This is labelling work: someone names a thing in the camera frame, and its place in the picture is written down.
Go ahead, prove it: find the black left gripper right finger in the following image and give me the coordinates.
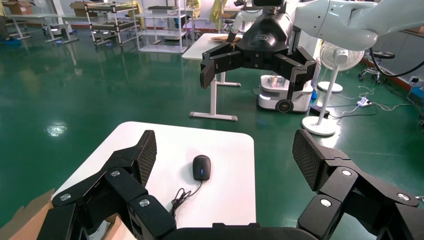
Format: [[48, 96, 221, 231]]
[[292, 129, 420, 240]]

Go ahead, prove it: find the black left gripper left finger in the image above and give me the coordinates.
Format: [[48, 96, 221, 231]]
[[51, 129, 177, 240]]

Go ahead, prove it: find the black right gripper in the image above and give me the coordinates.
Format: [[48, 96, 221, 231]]
[[200, 12, 318, 90]]

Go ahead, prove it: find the black wired computer mouse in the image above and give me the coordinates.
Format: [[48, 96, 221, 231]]
[[169, 154, 212, 219]]

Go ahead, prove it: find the small black box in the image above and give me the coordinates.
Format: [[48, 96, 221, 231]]
[[309, 105, 331, 119]]

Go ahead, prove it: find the brown cardboard storage box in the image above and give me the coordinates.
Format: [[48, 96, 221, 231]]
[[0, 188, 137, 240]]

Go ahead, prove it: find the white wheeled background robot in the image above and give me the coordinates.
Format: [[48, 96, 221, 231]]
[[226, 8, 315, 114]]

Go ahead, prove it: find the flat brown cardboard piece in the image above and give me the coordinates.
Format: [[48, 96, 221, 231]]
[[211, 35, 242, 44]]

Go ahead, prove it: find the white printed instruction sheet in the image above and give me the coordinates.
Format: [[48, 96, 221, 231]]
[[87, 219, 113, 240]]

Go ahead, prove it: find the white T-leg table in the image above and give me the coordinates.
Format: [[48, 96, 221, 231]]
[[181, 32, 246, 122]]

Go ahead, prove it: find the yellow hanging garment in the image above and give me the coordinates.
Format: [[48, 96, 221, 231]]
[[186, 0, 202, 20], [209, 0, 229, 30]]

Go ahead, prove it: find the white round stand base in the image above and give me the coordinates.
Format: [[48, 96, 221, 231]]
[[317, 81, 344, 94]]

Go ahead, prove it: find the white standing fan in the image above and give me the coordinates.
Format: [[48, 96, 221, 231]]
[[301, 39, 366, 137]]

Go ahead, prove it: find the white power strip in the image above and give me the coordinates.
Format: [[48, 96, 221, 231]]
[[356, 96, 374, 108]]

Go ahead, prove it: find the white metal shelving rack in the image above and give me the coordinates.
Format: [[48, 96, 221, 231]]
[[136, 0, 190, 55]]

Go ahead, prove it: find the black swivel stool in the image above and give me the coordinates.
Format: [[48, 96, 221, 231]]
[[358, 50, 397, 84]]

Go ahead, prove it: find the metal rack with cardboard trays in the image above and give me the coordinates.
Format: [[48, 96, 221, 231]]
[[84, 1, 142, 49]]

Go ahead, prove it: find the white workbench table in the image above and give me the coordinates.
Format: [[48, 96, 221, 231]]
[[4, 12, 80, 45]]

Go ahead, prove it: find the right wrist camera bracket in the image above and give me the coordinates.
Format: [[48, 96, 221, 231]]
[[252, 0, 288, 16]]

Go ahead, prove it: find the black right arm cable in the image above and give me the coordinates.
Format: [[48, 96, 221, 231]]
[[369, 47, 424, 78]]

